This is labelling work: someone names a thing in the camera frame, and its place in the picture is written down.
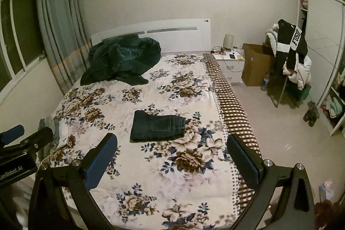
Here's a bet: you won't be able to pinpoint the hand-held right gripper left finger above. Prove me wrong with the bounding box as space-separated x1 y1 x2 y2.
28 133 118 230

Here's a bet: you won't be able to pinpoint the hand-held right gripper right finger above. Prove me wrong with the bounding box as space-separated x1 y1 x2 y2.
227 134 316 230

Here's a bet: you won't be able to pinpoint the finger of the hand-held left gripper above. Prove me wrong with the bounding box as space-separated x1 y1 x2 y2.
0 128 53 160
0 125 25 144

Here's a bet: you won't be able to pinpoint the dark blue jeans pants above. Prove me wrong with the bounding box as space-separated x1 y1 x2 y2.
130 110 187 143

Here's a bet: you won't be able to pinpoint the grey green cloth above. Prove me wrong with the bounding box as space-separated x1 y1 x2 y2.
38 116 68 160

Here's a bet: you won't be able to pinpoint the bed with floral sheet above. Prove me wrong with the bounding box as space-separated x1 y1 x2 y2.
36 53 243 230

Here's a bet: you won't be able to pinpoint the brown checked bed sheet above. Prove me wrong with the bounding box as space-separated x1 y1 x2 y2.
202 53 266 213

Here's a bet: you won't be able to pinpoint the dark plush shoe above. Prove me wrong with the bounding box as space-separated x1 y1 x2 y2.
303 109 316 127
308 101 321 119

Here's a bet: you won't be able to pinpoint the plastic water bottle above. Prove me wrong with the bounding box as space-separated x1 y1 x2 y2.
260 72 270 92

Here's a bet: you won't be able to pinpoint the pastel printed bag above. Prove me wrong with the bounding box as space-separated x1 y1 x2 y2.
319 179 335 202

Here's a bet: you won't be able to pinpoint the green storage box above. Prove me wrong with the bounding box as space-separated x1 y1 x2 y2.
287 83 312 102

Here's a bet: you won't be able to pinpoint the white nightstand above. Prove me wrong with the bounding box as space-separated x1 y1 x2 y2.
210 52 246 85

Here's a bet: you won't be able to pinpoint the large cardboard box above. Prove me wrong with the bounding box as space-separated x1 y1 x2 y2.
241 43 276 87

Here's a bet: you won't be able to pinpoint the brown clothing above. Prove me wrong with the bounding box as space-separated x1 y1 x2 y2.
314 199 345 230

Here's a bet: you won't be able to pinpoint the white framed window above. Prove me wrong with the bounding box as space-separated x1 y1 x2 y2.
0 0 45 90

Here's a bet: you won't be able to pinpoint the dark green blanket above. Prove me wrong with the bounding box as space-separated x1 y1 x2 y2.
80 34 161 86

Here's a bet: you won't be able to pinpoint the teal folded clothes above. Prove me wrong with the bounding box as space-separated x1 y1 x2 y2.
327 97 343 119

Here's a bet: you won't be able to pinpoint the white puffy jacket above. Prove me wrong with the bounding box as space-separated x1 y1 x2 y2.
265 24 312 90

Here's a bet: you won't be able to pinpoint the beige jar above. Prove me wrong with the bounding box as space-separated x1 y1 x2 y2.
223 34 235 52

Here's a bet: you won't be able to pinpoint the grey green curtain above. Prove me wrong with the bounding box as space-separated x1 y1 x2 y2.
35 0 93 96

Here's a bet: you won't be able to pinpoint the black and white jacket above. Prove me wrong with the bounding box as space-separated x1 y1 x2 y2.
275 19 308 72

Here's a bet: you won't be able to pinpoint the pale hanging clothes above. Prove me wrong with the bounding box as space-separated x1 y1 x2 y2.
334 65 345 91

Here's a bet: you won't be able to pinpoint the white wardrobe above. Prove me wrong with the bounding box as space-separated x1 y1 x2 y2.
296 0 345 137

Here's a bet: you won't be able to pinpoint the metal frame chair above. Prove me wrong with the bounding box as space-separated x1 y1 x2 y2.
267 33 311 108

